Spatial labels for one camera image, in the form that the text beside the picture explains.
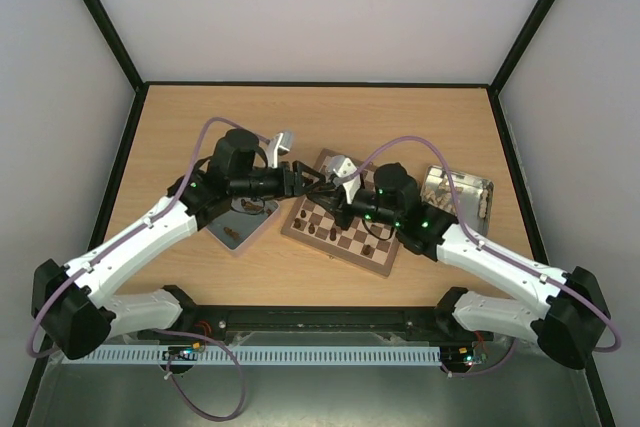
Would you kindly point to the wooden chess board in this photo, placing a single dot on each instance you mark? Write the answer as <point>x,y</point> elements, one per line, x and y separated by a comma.
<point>349,242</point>

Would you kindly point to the pink tin tray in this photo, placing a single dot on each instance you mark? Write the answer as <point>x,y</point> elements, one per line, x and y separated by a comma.
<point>272,209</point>

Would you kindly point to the light blue cable duct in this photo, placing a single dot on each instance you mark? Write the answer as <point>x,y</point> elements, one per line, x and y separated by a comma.
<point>266,356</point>

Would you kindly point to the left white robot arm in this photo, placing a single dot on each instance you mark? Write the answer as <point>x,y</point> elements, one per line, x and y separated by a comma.
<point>99,273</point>

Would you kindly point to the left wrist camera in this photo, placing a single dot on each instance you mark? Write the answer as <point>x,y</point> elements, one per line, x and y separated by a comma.
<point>278,146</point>

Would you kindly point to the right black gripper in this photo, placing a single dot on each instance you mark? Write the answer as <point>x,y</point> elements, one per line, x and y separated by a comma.
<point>343,205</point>

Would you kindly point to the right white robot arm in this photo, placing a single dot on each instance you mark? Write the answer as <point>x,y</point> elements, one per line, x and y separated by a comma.
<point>442,237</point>

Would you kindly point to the pile of dark chess pieces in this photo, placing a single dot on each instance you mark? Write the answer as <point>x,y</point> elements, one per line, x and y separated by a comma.
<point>243,218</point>

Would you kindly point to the black frame rail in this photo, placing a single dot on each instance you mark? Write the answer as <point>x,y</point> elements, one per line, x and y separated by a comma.
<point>310,319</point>

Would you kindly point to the gold tin tray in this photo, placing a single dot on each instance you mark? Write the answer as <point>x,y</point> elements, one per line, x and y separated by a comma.
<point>465,192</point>

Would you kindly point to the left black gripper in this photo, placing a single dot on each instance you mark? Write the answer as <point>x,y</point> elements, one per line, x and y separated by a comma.
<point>297,167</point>

